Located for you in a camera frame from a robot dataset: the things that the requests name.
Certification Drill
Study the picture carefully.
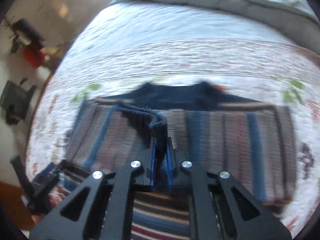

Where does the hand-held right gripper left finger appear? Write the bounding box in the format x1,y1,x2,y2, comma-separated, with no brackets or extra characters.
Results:
29,137,160,240

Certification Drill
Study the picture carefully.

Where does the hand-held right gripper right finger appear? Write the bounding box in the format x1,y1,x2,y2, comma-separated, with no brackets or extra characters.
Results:
164,137,292,240

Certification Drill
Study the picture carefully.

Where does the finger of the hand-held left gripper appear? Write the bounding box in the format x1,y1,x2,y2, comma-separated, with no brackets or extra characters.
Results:
41,161,67,180

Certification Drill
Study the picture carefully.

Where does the striped knit sweater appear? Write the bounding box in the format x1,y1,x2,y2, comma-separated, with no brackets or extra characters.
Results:
65,81,298,240

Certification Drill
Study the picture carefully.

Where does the white floral quilt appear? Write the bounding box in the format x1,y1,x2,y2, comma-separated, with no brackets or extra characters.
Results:
25,0,320,240

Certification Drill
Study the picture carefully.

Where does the red bag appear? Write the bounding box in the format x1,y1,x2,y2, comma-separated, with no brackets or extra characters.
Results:
22,47,50,68

